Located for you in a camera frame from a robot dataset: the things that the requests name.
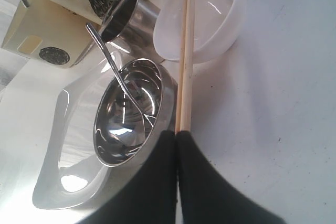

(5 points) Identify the cream bin with circle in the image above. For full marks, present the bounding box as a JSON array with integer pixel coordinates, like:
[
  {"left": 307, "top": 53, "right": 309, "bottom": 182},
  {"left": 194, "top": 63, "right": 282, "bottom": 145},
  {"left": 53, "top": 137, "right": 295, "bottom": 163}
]
[{"left": 1, "top": 0, "right": 91, "bottom": 68}]

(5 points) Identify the white round bowl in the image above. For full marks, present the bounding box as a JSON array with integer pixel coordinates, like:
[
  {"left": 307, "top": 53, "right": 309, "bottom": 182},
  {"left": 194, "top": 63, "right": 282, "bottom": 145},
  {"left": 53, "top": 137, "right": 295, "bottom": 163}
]
[{"left": 153, "top": 0, "right": 246, "bottom": 64}]

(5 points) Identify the wooden chopstick left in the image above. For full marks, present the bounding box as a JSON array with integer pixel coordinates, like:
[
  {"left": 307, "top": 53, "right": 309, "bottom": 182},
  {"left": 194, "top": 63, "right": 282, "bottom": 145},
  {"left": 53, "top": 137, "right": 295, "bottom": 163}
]
[{"left": 175, "top": 0, "right": 187, "bottom": 134}]

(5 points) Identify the white square plate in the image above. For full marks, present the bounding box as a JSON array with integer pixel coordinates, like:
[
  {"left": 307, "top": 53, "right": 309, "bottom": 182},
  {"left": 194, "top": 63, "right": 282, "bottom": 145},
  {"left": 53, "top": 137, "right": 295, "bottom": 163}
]
[{"left": 31, "top": 48, "right": 158, "bottom": 204}]

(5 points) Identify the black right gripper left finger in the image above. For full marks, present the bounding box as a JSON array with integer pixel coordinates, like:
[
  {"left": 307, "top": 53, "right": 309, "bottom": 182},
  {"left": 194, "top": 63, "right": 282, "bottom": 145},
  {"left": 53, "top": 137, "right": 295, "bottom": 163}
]
[{"left": 81, "top": 130, "right": 177, "bottom": 223}]

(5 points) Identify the steel bowl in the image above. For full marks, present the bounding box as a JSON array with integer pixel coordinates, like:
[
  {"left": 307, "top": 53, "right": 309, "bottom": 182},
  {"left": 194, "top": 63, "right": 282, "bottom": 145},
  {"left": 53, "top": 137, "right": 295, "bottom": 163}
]
[{"left": 93, "top": 58, "right": 177, "bottom": 167}]

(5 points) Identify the steel spoon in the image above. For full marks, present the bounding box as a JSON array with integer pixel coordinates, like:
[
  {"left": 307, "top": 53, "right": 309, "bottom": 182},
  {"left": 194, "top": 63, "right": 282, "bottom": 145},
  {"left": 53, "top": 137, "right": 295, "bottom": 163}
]
[{"left": 86, "top": 23, "right": 156, "bottom": 127}]

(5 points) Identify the steel mug rear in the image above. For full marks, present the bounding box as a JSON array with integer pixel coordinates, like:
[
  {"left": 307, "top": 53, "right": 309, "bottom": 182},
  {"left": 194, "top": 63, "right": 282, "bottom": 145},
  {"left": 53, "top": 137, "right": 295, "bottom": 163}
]
[{"left": 101, "top": 0, "right": 160, "bottom": 42}]

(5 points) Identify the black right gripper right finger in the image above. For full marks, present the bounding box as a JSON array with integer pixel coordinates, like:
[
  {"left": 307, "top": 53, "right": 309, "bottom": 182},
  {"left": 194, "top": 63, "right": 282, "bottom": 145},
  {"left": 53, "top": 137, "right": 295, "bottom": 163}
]
[{"left": 176, "top": 131, "right": 284, "bottom": 223}]

